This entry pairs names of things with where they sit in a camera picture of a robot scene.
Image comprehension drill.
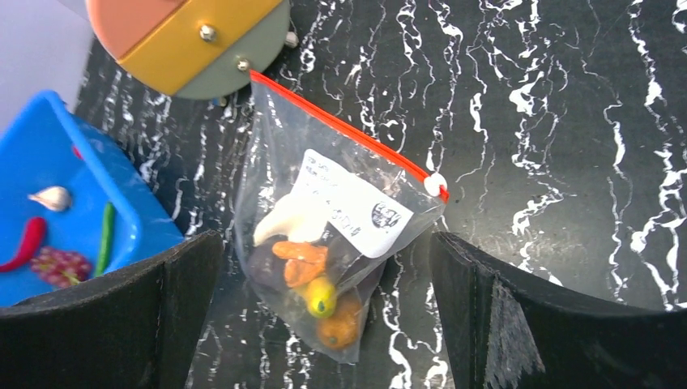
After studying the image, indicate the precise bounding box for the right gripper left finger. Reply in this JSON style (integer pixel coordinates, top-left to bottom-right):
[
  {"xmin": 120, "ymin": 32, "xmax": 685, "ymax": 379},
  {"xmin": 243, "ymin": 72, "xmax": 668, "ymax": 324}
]
[{"xmin": 1, "ymin": 231, "xmax": 224, "ymax": 388}]

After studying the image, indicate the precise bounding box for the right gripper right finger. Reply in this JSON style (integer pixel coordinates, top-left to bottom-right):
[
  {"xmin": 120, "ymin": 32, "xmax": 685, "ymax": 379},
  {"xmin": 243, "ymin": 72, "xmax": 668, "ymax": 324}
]
[{"xmin": 429, "ymin": 232, "xmax": 686, "ymax": 388}]

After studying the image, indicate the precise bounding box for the orange tangerine toy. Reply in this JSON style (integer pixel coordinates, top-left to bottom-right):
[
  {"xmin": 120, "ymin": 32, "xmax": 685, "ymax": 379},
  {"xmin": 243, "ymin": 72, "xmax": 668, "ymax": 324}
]
[{"xmin": 316, "ymin": 293, "xmax": 363, "ymax": 351}]

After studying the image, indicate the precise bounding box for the yellow banana toy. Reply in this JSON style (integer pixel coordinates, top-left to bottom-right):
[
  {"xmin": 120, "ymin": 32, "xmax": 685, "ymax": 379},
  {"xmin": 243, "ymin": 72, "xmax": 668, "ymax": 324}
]
[{"xmin": 295, "ymin": 276, "xmax": 337, "ymax": 318}]

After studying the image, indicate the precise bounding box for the white garlic toy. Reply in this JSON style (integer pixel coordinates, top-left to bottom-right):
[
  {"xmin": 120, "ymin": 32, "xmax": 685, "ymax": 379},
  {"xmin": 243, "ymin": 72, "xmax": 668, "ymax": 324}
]
[{"xmin": 253, "ymin": 194, "xmax": 331, "ymax": 246}]

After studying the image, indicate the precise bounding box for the clear zip top bag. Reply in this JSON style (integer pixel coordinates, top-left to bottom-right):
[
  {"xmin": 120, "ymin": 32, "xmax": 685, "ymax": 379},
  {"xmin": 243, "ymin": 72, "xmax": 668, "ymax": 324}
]
[{"xmin": 234, "ymin": 72, "xmax": 450, "ymax": 364}]

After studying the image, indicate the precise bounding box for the crumpled orange toy in bag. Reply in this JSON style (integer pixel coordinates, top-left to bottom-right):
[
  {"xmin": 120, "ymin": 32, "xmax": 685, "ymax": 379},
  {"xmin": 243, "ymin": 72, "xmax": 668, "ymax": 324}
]
[{"xmin": 271, "ymin": 241, "xmax": 328, "ymax": 288}]

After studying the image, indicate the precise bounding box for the red grape bunch toy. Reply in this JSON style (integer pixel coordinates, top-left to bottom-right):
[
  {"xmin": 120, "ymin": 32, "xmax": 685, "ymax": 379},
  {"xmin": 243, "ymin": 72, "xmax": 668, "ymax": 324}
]
[{"xmin": 29, "ymin": 246, "xmax": 92, "ymax": 289}]

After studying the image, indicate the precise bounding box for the green bean toy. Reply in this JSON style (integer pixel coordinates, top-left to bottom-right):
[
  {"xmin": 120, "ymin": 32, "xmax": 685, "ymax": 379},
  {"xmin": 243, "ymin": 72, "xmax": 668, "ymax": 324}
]
[{"xmin": 93, "ymin": 202, "xmax": 115, "ymax": 277}]

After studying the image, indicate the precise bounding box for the red chili toy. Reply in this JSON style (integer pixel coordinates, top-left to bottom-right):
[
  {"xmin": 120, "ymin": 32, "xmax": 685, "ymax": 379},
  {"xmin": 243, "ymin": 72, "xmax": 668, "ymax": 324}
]
[{"xmin": 1, "ymin": 216, "xmax": 47, "ymax": 272}]

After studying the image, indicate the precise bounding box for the small beige garlic bulb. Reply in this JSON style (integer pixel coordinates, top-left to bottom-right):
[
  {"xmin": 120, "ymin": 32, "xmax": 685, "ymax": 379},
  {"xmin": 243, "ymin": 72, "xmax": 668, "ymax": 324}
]
[{"xmin": 28, "ymin": 186, "xmax": 72, "ymax": 212}]

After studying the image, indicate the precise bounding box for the round white drawer cabinet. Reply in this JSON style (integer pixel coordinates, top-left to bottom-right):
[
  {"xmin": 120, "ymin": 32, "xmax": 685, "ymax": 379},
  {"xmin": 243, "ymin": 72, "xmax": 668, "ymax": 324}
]
[{"xmin": 85, "ymin": 0, "xmax": 300, "ymax": 100}]

